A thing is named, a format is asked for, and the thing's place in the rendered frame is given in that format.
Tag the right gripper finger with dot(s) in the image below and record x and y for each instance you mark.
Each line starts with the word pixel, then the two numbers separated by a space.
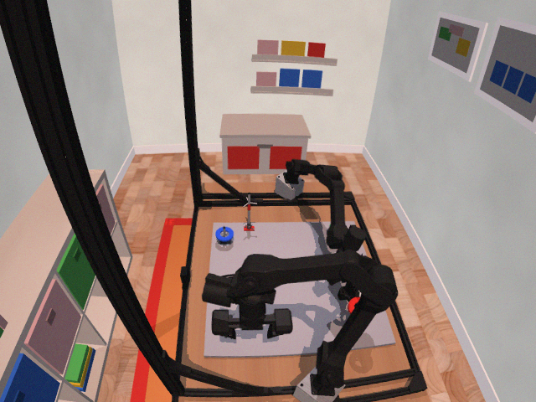
pixel 272 332
pixel 232 333

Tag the blue ring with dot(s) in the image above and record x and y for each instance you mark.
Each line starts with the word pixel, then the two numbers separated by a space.
pixel 224 239

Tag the red ring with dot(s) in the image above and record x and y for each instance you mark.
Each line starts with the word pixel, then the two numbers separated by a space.
pixel 352 303

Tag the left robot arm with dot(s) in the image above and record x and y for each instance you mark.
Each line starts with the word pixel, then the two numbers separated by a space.
pixel 333 180

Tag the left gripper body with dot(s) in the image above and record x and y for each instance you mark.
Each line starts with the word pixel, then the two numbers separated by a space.
pixel 346 289

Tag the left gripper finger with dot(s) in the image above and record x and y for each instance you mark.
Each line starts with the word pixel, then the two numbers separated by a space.
pixel 350 295

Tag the grey post with red foot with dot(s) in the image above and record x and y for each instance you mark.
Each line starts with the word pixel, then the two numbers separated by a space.
pixel 248 226

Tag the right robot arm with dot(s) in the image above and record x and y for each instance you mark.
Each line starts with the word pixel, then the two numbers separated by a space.
pixel 261 274

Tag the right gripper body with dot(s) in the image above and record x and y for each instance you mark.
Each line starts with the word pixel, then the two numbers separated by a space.
pixel 280 319

